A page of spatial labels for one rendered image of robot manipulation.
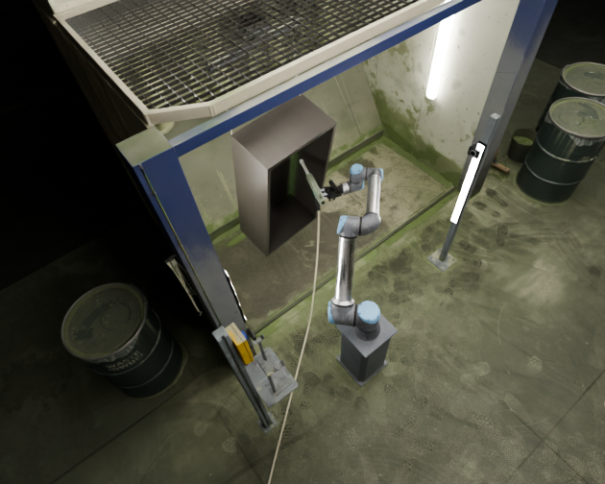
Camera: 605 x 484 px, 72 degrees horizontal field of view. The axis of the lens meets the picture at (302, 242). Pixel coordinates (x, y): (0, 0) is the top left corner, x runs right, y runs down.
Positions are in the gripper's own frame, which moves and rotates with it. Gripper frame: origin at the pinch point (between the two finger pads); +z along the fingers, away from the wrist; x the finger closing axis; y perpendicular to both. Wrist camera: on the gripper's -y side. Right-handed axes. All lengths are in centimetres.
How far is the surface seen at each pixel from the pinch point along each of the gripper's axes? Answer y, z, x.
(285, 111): -57, 10, 26
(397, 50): -7, -140, 146
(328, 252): 107, -19, 21
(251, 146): -55, 40, 4
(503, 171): 99, -231, 45
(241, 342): -40, 79, -111
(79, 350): 30, 183, -45
